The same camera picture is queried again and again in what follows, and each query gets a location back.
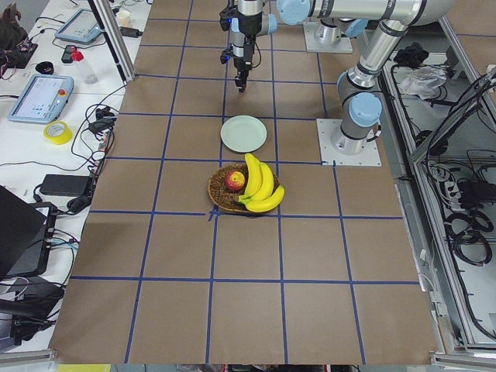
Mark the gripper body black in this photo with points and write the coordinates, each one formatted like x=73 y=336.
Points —
x=245 y=52

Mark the teach pendant near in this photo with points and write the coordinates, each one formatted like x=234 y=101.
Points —
x=43 y=99

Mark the aluminium frame post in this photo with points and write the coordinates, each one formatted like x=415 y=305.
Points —
x=108 y=25

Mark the red apple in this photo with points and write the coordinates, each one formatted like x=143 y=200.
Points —
x=235 y=181

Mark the paper cup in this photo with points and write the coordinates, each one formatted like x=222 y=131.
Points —
x=124 y=18

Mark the teach pendant far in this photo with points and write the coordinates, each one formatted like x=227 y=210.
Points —
x=82 y=27

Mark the light green plate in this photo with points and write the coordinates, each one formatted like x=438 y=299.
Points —
x=243 y=133

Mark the yellow banana bunch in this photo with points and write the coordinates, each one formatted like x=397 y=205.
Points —
x=260 y=195

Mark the woven wicker basket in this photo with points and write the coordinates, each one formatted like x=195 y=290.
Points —
x=229 y=200

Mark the black phone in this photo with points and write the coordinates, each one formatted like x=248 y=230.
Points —
x=67 y=54

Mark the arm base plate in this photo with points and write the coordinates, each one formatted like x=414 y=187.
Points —
x=320 y=38
x=339 y=150

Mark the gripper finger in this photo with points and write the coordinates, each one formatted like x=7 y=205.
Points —
x=244 y=82
x=237 y=82

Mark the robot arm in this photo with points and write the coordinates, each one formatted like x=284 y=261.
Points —
x=361 y=109
x=245 y=21

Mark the clear bottle red cap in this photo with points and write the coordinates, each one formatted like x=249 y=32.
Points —
x=84 y=68

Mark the yellow tape roll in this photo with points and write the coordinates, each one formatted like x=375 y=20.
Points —
x=58 y=132

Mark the teach pendant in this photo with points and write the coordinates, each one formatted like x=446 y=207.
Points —
x=82 y=27
x=43 y=99

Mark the black power adapter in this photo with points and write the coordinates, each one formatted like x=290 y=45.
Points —
x=65 y=185

